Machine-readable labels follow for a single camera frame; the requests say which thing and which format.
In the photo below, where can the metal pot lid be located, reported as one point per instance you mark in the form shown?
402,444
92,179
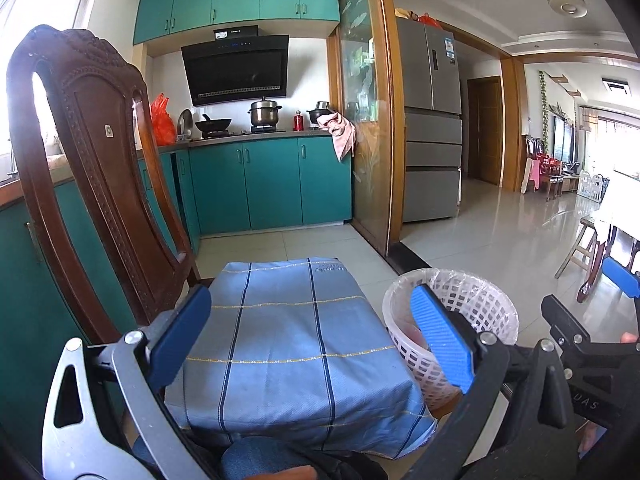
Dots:
185,122

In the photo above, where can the teal upper cabinets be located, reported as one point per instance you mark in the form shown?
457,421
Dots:
235,2

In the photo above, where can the teal side cabinets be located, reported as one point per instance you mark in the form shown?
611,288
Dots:
25,310

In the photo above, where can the teal lower cabinets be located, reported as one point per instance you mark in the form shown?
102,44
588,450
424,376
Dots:
270,185

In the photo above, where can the gas stove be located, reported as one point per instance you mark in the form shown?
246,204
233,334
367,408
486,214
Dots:
245,132

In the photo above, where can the stainless steel pot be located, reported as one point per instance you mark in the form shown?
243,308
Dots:
265,114

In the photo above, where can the black cooking pot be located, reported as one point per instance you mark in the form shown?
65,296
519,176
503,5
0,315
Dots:
320,112

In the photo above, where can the white plastic mesh basket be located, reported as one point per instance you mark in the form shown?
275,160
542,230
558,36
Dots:
490,305

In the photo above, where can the pink hanging cloth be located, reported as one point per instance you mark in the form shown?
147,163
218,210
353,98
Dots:
344,135

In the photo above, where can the green wall vine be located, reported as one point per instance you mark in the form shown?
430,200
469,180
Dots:
543,110

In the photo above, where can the red bottle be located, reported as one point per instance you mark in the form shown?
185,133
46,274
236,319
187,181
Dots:
298,121

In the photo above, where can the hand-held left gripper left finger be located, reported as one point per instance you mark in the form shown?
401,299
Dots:
180,332

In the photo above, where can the carved wooden chair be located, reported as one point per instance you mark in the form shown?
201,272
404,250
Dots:
100,185

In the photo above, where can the orange bag on refrigerator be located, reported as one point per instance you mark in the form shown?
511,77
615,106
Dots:
430,20

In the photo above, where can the brown wooden door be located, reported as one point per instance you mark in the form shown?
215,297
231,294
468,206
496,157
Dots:
485,130

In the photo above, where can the person's leg in jeans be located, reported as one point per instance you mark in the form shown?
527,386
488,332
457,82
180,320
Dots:
260,455

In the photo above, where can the wooden dining chairs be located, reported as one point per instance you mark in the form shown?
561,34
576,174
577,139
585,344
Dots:
550,170

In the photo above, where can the dining table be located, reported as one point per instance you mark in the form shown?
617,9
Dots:
620,210

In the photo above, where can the orange plastic bag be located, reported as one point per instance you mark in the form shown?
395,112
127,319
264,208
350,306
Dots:
164,122

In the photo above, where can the person's right hand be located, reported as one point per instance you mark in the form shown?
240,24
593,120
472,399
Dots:
590,440

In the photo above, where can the pink cloth on chair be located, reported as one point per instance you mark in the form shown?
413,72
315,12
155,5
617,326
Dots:
534,172

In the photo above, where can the black range hood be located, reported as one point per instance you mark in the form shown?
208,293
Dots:
235,70

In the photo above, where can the wood framed glass door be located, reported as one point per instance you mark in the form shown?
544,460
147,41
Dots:
372,135

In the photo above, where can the grey refrigerator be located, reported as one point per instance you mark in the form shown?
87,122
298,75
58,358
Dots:
430,135

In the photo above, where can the white fence panel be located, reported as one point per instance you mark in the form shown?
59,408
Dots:
592,185

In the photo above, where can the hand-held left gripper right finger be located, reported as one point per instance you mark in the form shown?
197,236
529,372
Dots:
442,342

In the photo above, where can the black wok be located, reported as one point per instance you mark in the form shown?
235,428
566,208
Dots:
212,124

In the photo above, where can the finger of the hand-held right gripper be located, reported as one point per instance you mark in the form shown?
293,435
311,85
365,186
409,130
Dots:
622,276
562,320

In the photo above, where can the wooden stool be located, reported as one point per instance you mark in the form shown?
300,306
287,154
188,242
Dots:
585,240

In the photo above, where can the blue striped tablecloth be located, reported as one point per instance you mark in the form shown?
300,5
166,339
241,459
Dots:
300,335

